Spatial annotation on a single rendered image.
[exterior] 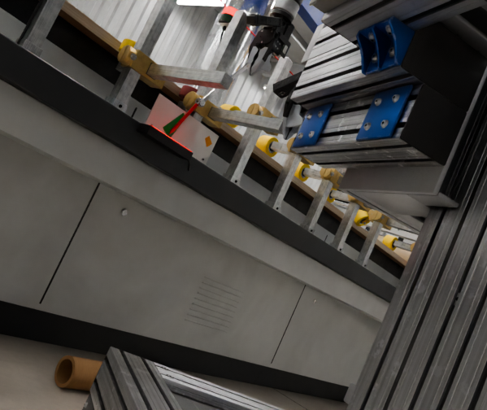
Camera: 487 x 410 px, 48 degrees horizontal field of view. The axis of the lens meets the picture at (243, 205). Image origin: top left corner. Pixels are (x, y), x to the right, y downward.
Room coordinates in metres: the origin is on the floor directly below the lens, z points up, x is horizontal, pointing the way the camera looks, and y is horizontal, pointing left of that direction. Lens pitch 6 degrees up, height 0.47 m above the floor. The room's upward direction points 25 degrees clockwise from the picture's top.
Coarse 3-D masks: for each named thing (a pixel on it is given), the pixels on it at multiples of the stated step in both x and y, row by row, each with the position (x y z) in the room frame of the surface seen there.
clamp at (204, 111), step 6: (186, 96) 1.55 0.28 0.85; (192, 96) 1.54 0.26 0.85; (198, 96) 1.54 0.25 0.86; (186, 102) 1.54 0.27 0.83; (192, 102) 1.53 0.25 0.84; (210, 102) 1.57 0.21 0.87; (186, 108) 1.57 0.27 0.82; (198, 108) 1.55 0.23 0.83; (204, 108) 1.56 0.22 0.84; (210, 108) 1.57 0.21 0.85; (204, 114) 1.57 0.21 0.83; (204, 120) 1.61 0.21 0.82; (210, 120) 1.59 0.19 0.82; (210, 126) 1.65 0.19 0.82; (216, 126) 1.62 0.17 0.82
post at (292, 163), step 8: (288, 160) 1.94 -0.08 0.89; (296, 160) 1.93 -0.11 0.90; (288, 168) 1.93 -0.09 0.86; (296, 168) 1.94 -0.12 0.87; (280, 176) 1.94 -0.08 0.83; (288, 176) 1.92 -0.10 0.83; (280, 184) 1.93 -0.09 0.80; (288, 184) 1.94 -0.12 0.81; (272, 192) 1.94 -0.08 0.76; (280, 192) 1.92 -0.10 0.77; (272, 200) 1.93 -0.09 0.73; (280, 200) 1.94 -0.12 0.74
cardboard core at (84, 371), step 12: (60, 360) 1.47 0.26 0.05; (72, 360) 1.44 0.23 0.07; (84, 360) 1.46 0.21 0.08; (96, 360) 1.51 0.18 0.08; (60, 372) 1.47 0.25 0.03; (72, 372) 1.42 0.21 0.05; (84, 372) 1.44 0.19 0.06; (96, 372) 1.47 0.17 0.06; (60, 384) 1.44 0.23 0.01; (72, 384) 1.43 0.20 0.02; (84, 384) 1.45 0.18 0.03
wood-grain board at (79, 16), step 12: (60, 12) 1.39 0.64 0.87; (72, 12) 1.38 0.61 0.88; (72, 24) 1.44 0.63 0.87; (84, 24) 1.41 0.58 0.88; (96, 24) 1.43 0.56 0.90; (96, 36) 1.45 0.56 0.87; (108, 36) 1.47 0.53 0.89; (108, 48) 1.51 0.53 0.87; (168, 84) 1.65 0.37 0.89; (228, 132) 1.88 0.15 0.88; (252, 156) 2.07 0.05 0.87; (264, 156) 2.04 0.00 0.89; (276, 168) 2.11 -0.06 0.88; (300, 180) 2.24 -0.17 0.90; (300, 192) 2.35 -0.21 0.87; (312, 192) 2.32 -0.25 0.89; (324, 204) 2.41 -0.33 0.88; (336, 216) 2.55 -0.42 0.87; (360, 228) 2.68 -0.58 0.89; (384, 252) 2.99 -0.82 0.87
